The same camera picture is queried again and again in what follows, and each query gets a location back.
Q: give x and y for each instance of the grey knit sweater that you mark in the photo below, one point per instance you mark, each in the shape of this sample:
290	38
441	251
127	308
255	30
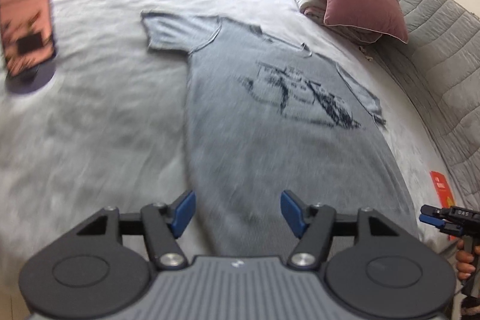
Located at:
262	140

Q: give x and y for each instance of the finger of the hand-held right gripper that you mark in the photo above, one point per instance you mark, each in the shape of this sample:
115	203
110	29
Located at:
446	226
435	211

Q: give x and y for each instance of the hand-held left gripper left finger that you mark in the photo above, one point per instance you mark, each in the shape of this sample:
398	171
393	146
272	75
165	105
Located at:
184	211

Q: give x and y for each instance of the grey quilted headboard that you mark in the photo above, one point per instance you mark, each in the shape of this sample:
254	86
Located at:
446	61

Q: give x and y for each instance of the small brown scrap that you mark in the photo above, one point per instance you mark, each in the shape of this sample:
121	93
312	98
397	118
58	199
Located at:
365	53

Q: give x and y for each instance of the round black phone stand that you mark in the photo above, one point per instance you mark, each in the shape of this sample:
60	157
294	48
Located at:
33	82

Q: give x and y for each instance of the smartphone with pink screen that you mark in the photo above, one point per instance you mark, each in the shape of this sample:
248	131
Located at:
26	12

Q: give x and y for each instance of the person's right hand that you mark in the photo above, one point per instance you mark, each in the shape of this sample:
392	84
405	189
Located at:
465	263

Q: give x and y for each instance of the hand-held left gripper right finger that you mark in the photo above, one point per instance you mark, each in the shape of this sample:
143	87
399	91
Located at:
291	213

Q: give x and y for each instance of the bed with grey sheet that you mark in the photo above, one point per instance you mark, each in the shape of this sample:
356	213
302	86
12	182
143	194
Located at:
112	117

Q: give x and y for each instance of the red paper packet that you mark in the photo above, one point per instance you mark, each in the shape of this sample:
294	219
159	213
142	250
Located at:
441	188

